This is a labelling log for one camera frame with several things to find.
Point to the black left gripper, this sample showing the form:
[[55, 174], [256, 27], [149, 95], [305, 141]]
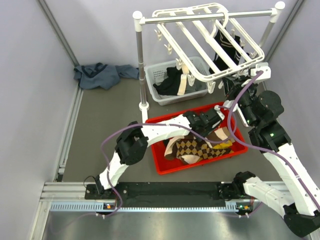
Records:
[[209, 130]]

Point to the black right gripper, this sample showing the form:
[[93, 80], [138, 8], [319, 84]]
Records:
[[233, 84]]

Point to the white clip hanger frame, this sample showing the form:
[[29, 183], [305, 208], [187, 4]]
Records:
[[200, 25]]

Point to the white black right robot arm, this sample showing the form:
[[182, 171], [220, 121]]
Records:
[[300, 210]]

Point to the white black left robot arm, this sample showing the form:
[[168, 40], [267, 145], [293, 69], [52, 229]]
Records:
[[133, 140]]

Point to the black sock white stripes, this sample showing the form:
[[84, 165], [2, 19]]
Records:
[[228, 48]]

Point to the brown yellow argyle sock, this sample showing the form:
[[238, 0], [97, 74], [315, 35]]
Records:
[[193, 151]]

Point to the black clothes in basket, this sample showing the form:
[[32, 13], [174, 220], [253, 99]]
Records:
[[175, 84]]

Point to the red plastic bin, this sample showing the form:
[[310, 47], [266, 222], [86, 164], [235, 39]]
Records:
[[164, 166]]

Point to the white plastic laundry basket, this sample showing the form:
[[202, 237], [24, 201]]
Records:
[[156, 73]]

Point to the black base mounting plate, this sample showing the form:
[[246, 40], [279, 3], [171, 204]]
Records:
[[130, 190]]

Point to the blue crumpled cloth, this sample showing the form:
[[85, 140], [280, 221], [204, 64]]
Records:
[[105, 76]]

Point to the white metal drying rack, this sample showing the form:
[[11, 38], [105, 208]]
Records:
[[138, 18]]

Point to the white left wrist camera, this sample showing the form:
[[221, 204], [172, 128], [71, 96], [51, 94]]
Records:
[[217, 108]]

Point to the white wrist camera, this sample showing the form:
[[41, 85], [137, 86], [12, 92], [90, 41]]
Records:
[[217, 108], [263, 68]]

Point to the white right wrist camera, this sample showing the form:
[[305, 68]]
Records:
[[263, 68]]

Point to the aluminium frame rail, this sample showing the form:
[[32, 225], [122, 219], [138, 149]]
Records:
[[70, 197]]

